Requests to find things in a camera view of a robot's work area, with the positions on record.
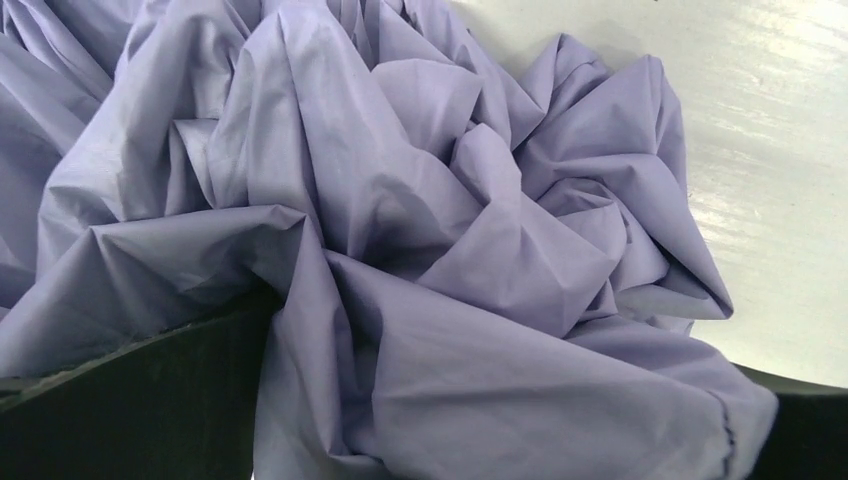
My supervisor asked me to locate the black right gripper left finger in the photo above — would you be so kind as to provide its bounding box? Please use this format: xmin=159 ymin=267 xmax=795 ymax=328
xmin=1 ymin=288 xmax=281 ymax=479

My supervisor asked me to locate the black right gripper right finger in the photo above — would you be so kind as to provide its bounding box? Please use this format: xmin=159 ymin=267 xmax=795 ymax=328
xmin=739 ymin=366 xmax=847 ymax=480

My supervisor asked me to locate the lavender folding umbrella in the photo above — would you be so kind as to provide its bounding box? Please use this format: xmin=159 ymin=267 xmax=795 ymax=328
xmin=1 ymin=1 xmax=778 ymax=479

